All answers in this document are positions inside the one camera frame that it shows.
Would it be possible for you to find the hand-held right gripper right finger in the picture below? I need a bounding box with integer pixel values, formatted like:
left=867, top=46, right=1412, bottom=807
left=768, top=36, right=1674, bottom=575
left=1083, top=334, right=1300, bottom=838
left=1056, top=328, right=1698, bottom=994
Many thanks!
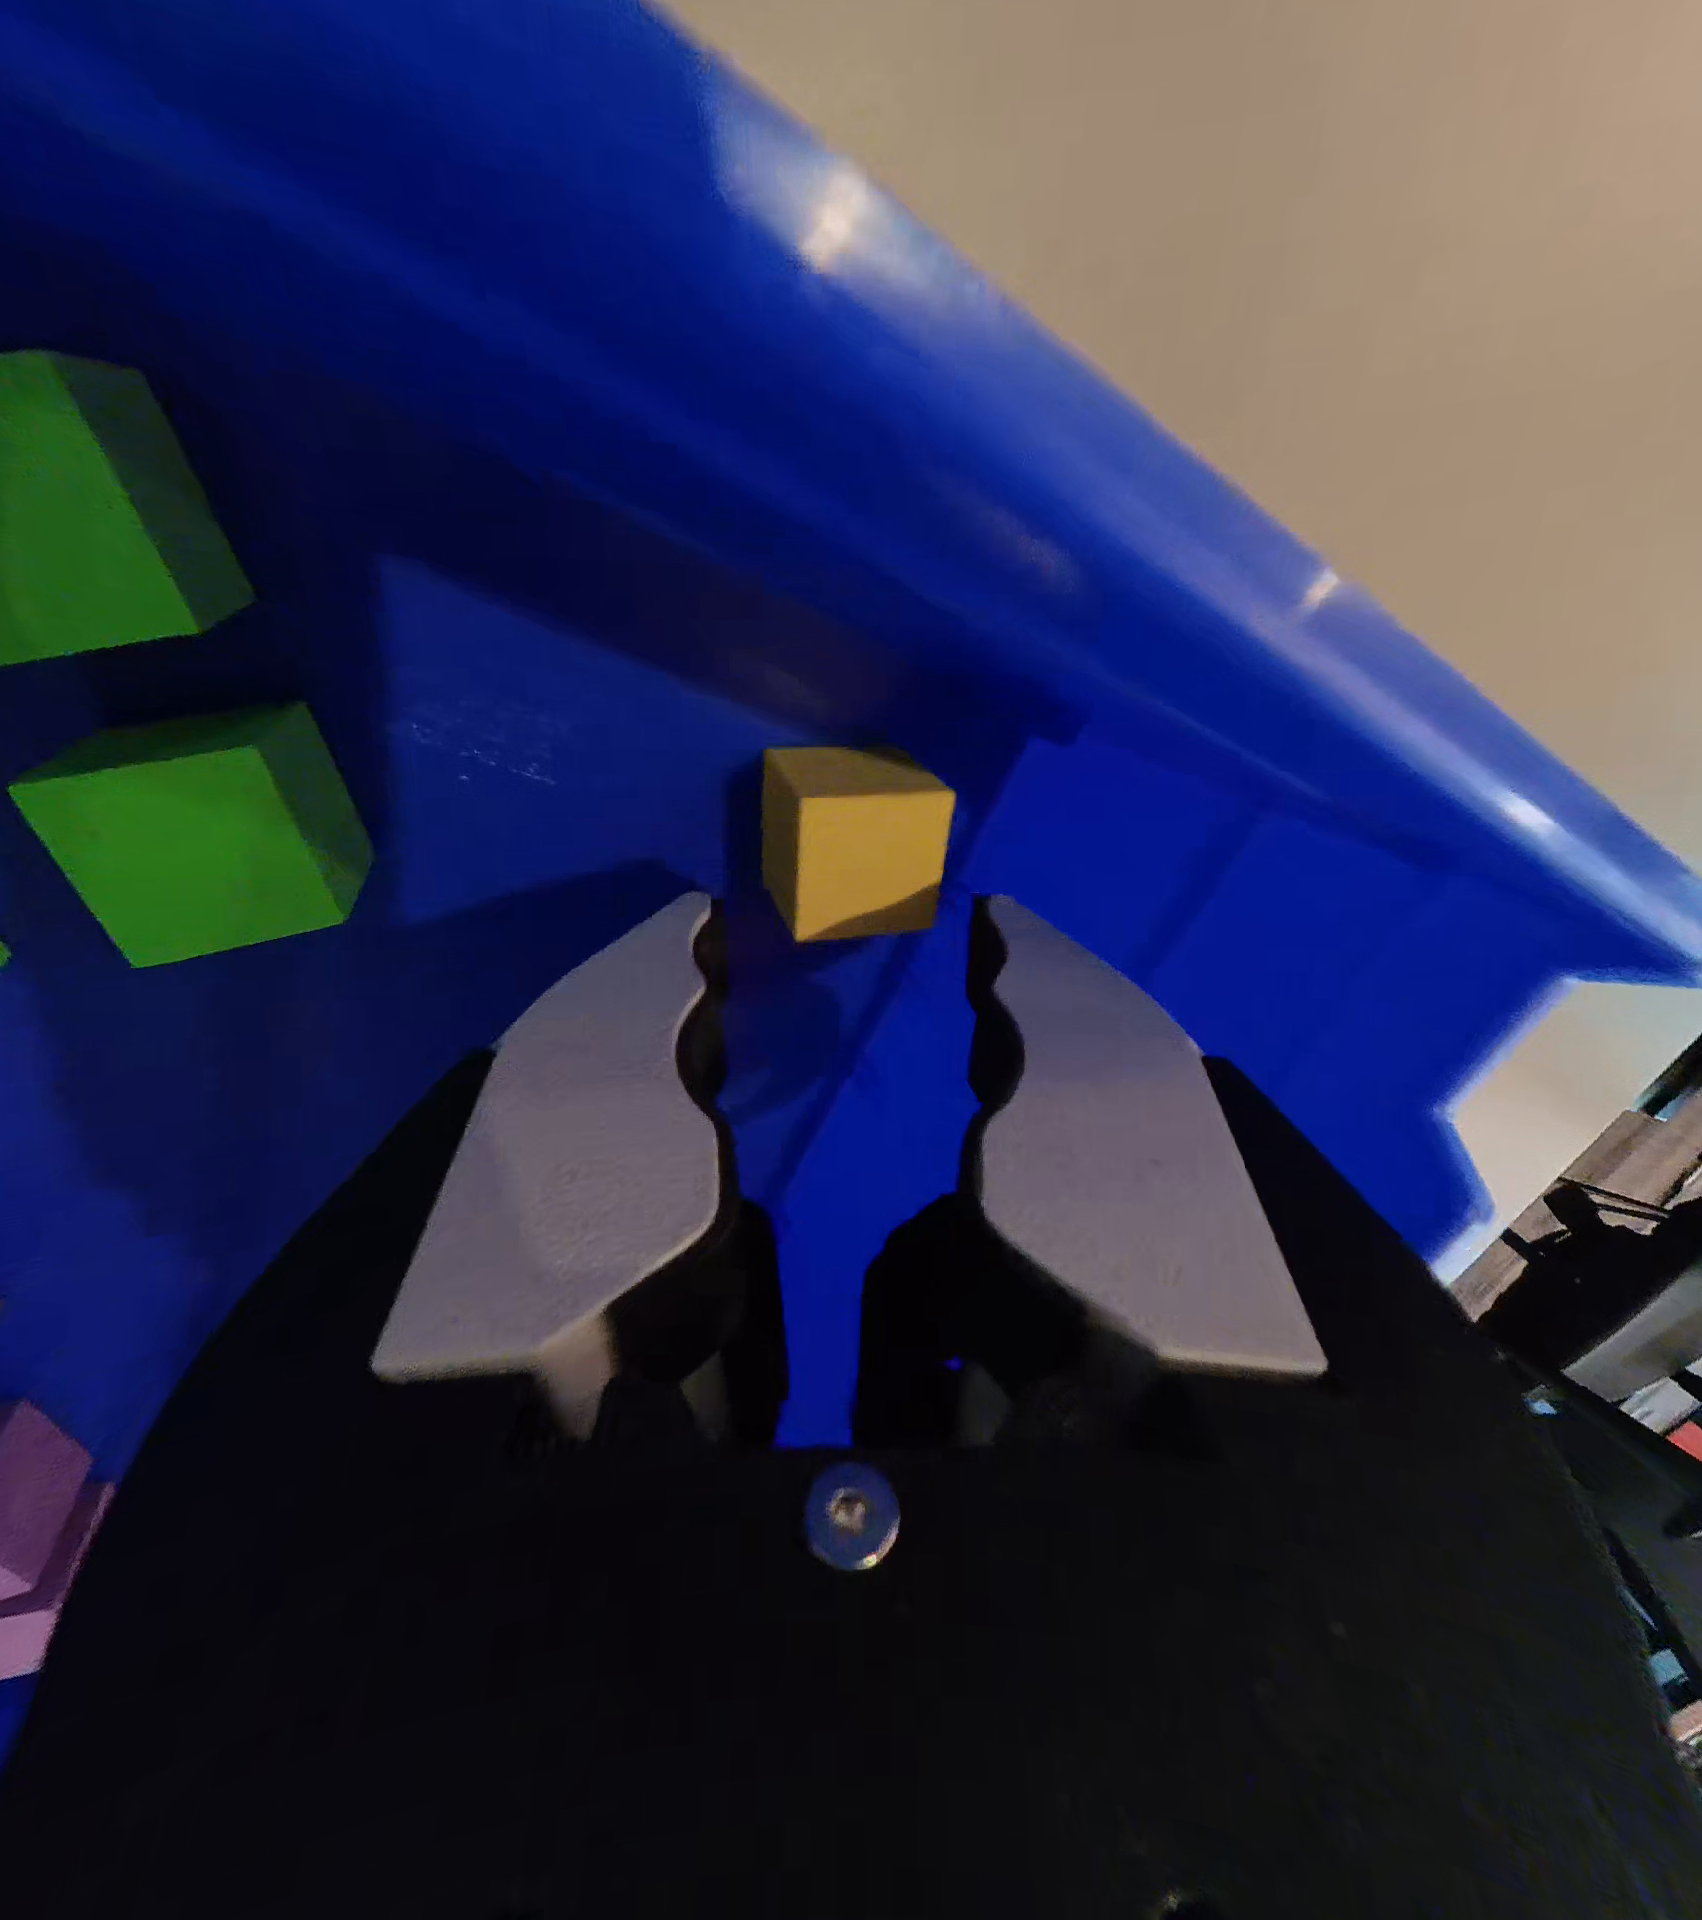
left=960, top=892, right=1331, bottom=1382

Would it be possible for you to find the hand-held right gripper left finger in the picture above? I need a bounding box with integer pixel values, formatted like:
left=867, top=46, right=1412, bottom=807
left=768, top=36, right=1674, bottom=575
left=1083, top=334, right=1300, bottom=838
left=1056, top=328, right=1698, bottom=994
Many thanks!
left=370, top=892, right=747, bottom=1390

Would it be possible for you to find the yellow wooden cube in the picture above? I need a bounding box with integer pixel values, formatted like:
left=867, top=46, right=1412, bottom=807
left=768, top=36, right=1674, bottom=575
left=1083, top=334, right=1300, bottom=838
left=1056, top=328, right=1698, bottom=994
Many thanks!
left=759, top=744, right=960, bottom=945

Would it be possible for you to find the blue plastic bin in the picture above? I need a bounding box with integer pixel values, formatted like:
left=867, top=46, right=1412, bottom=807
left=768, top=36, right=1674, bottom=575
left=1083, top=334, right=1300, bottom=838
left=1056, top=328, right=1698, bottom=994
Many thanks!
left=0, top=0, right=1702, bottom=1877

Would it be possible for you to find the grey desk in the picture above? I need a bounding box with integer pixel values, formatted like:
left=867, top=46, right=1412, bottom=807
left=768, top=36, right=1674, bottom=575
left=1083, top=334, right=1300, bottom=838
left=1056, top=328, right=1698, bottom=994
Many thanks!
left=657, top=0, right=1702, bottom=1277

